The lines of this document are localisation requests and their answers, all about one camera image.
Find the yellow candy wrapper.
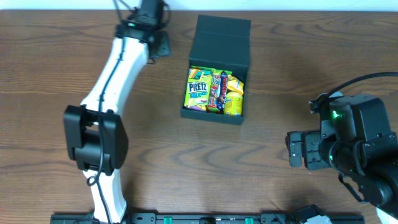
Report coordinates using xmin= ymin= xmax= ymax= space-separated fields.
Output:
xmin=227 ymin=75 xmax=244 ymax=96

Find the Dairy Milk chocolate bar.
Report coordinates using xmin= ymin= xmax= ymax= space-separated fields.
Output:
xmin=216 ymin=70 xmax=228 ymax=113

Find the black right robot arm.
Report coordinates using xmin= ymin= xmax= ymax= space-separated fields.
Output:
xmin=285 ymin=93 xmax=397 ymax=223

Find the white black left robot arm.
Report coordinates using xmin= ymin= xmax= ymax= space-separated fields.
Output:
xmin=50 ymin=0 xmax=171 ymax=223

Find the green Pretz snack box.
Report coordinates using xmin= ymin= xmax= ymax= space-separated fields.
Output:
xmin=183 ymin=68 xmax=212 ymax=111

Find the Haribo worms candy bag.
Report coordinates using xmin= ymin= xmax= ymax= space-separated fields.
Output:
xmin=190 ymin=66 xmax=232 ymax=114

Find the yellow Mentos bottle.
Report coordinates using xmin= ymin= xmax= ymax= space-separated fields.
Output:
xmin=224 ymin=91 xmax=243 ymax=116

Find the dark green open box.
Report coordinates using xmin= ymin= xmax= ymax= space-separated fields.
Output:
xmin=180 ymin=14 xmax=252 ymax=126

